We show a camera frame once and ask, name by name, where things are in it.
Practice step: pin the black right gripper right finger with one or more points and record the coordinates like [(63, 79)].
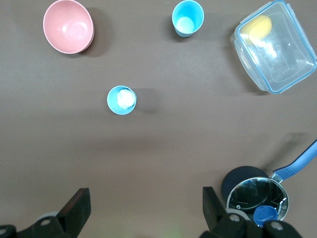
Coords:
[(213, 213)]

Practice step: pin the pink bowl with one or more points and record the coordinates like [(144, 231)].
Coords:
[(67, 27)]

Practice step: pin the blue cup holding white tissue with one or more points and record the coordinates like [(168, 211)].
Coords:
[(112, 106)]

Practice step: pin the yellow food piece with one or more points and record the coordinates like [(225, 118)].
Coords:
[(258, 28)]

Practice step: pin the empty blue cup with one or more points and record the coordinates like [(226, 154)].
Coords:
[(188, 15)]

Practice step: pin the clear plastic container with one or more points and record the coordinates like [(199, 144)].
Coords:
[(280, 57)]

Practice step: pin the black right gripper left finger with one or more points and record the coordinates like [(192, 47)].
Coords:
[(76, 210)]

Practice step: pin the crumpled white tissue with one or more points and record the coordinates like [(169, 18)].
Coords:
[(125, 98)]

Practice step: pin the black utensil holder cup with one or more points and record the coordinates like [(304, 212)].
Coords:
[(237, 176)]

